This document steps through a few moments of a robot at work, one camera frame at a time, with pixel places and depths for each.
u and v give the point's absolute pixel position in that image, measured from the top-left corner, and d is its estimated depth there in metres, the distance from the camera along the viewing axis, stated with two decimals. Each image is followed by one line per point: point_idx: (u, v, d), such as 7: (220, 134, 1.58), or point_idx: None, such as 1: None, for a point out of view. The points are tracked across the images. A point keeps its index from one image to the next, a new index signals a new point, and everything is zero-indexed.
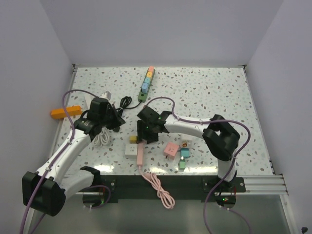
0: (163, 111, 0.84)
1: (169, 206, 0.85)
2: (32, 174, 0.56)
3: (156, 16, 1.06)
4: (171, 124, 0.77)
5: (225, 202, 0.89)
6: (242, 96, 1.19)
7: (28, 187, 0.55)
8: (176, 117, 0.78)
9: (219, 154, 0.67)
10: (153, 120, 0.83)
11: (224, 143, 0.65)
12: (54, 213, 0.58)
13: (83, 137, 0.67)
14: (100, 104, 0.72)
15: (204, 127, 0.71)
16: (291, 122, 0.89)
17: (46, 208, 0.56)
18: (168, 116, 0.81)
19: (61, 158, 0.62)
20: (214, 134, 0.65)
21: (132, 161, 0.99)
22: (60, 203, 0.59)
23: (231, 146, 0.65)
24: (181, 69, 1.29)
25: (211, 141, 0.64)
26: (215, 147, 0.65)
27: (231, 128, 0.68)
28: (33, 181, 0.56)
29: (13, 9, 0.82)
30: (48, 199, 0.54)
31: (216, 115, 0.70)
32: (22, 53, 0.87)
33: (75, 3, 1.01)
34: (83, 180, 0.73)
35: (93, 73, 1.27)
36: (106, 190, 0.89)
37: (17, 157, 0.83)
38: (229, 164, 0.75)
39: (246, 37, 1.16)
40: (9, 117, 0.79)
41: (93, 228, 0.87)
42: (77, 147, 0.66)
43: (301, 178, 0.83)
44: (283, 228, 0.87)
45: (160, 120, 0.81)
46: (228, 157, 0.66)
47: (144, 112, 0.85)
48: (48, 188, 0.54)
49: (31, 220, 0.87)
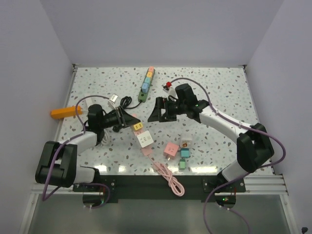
0: (203, 100, 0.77)
1: (179, 194, 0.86)
2: (53, 141, 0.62)
3: (156, 17, 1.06)
4: (207, 116, 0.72)
5: (225, 202, 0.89)
6: (242, 96, 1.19)
7: (48, 152, 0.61)
8: (214, 110, 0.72)
9: (243, 162, 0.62)
10: (189, 103, 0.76)
11: (255, 153, 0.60)
12: (67, 183, 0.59)
13: (95, 133, 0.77)
14: (96, 113, 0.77)
15: (242, 131, 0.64)
16: (292, 121, 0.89)
17: (60, 181, 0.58)
18: (206, 107, 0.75)
19: (79, 139, 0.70)
20: (250, 143, 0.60)
21: (132, 161, 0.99)
22: (72, 178, 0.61)
23: (262, 161, 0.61)
24: (181, 69, 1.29)
25: (243, 147, 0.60)
26: (243, 155, 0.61)
27: (268, 144, 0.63)
28: (54, 148, 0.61)
29: (13, 8, 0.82)
30: (67, 161, 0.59)
31: (258, 124, 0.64)
32: (23, 53, 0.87)
33: (75, 3, 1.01)
34: (85, 172, 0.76)
35: (93, 73, 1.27)
36: (106, 190, 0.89)
37: (17, 156, 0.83)
38: (243, 172, 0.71)
39: (245, 37, 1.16)
40: (9, 117, 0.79)
41: (93, 229, 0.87)
42: (90, 138, 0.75)
43: (301, 178, 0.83)
44: (283, 228, 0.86)
45: (195, 108, 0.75)
46: (252, 169, 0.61)
47: (185, 92, 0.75)
48: (69, 151, 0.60)
49: (32, 220, 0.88)
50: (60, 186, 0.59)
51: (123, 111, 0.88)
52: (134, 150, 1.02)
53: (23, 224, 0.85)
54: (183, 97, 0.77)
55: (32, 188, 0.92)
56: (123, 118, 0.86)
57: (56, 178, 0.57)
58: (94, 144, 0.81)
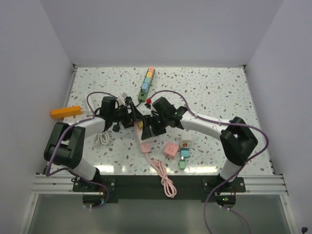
0: (180, 106, 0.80)
1: (169, 195, 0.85)
2: (63, 122, 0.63)
3: (156, 17, 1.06)
4: (187, 121, 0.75)
5: (225, 202, 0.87)
6: (242, 96, 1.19)
7: (57, 132, 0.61)
8: (193, 114, 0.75)
9: (231, 157, 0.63)
10: (169, 113, 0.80)
11: (240, 146, 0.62)
12: (73, 164, 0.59)
13: (103, 120, 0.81)
14: (110, 101, 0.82)
15: (223, 128, 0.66)
16: (292, 121, 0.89)
17: (66, 161, 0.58)
18: (185, 112, 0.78)
19: (87, 123, 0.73)
20: (232, 137, 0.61)
21: (132, 161, 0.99)
22: (77, 160, 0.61)
23: (248, 151, 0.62)
24: (181, 69, 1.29)
25: (228, 144, 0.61)
26: (230, 150, 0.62)
27: (250, 133, 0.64)
28: (64, 128, 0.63)
29: (13, 8, 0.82)
30: (74, 141, 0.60)
31: (236, 117, 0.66)
32: (22, 54, 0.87)
33: (75, 3, 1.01)
34: (88, 168, 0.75)
35: (93, 73, 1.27)
36: (105, 190, 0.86)
37: (17, 156, 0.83)
38: (237, 168, 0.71)
39: (245, 38, 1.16)
40: (8, 117, 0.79)
41: (93, 229, 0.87)
42: (97, 124, 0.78)
43: (301, 178, 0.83)
44: (283, 229, 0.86)
45: (176, 115, 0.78)
46: (242, 162, 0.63)
47: (159, 105, 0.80)
48: (77, 131, 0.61)
49: (32, 220, 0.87)
50: (66, 166, 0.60)
51: (133, 106, 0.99)
52: (134, 150, 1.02)
53: (23, 224, 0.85)
54: (160, 109, 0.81)
55: (32, 188, 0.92)
56: (133, 112, 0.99)
57: (62, 157, 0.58)
58: (101, 130, 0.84)
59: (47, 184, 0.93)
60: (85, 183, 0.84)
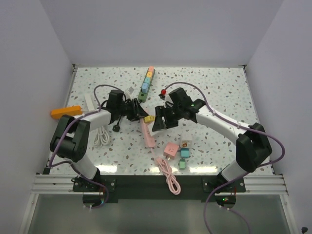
0: (198, 99, 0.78)
1: (175, 192, 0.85)
2: (69, 115, 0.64)
3: (155, 17, 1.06)
4: (204, 116, 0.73)
5: (225, 202, 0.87)
6: (242, 96, 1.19)
7: (63, 125, 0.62)
8: (211, 111, 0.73)
9: (243, 162, 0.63)
10: (185, 105, 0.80)
11: (254, 153, 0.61)
12: (77, 156, 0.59)
13: (108, 112, 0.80)
14: (117, 95, 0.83)
15: (241, 131, 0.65)
16: (292, 121, 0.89)
17: (70, 154, 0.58)
18: (202, 106, 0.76)
19: (93, 116, 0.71)
20: (248, 143, 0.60)
21: (132, 161, 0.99)
22: (81, 153, 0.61)
23: (261, 160, 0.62)
24: (181, 69, 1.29)
25: (243, 147, 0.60)
26: (243, 154, 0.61)
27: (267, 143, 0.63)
28: (69, 122, 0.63)
29: (13, 8, 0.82)
30: (79, 134, 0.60)
31: (256, 124, 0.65)
32: (22, 53, 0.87)
33: (75, 3, 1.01)
34: (88, 168, 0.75)
35: (93, 73, 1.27)
36: (105, 190, 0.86)
37: (16, 156, 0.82)
38: (242, 172, 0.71)
39: (245, 38, 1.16)
40: (8, 117, 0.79)
41: (93, 229, 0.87)
42: (102, 118, 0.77)
43: (301, 178, 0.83)
44: (283, 229, 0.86)
45: (191, 108, 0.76)
46: (252, 168, 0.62)
47: (177, 94, 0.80)
48: (82, 125, 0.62)
49: (31, 220, 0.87)
50: (70, 159, 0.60)
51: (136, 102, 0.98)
52: (134, 150, 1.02)
53: (23, 224, 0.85)
54: (177, 100, 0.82)
55: (32, 188, 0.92)
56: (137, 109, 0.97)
57: (67, 149, 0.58)
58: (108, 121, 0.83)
59: (47, 184, 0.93)
60: (86, 183, 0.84)
